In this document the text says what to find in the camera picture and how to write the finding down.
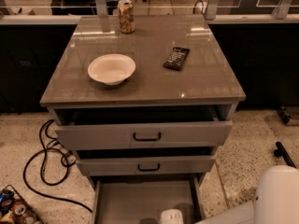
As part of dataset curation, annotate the yellow soda can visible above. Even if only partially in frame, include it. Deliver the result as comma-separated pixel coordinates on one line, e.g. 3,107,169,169
118,0,135,34

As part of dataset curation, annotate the white bowl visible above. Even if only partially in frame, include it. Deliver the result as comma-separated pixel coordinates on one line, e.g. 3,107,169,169
88,54,135,85

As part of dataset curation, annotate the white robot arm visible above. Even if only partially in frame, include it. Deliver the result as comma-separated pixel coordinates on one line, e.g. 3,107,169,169
193,165,299,224

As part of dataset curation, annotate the grey drawer cabinet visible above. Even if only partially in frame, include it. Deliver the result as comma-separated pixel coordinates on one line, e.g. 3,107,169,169
39,14,247,224

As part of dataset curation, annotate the black floor cable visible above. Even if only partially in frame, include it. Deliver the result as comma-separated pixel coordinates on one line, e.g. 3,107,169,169
22,119,93,214

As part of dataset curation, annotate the grey bottom drawer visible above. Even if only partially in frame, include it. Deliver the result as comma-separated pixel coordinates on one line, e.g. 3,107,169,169
90,177,204,224

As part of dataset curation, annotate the grey top drawer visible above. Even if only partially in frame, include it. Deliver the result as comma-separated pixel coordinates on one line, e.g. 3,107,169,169
54,105,234,151

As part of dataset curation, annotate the black pole on floor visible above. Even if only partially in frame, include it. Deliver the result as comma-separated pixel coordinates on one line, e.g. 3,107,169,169
274,142,296,168

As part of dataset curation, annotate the dark floor bracket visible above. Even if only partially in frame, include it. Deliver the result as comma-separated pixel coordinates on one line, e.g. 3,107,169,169
278,106,299,126

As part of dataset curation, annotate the grey drawer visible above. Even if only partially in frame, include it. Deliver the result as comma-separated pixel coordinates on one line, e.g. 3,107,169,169
54,105,234,151
78,147,215,176
90,177,204,224

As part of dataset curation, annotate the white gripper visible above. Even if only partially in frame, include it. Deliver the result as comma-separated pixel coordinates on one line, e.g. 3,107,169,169
159,209,184,224

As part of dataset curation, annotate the black snack bar packet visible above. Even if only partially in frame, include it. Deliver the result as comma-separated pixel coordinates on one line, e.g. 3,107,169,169
164,47,190,71

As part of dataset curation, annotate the grey middle drawer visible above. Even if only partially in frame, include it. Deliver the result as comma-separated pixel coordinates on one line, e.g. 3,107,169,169
78,147,215,176

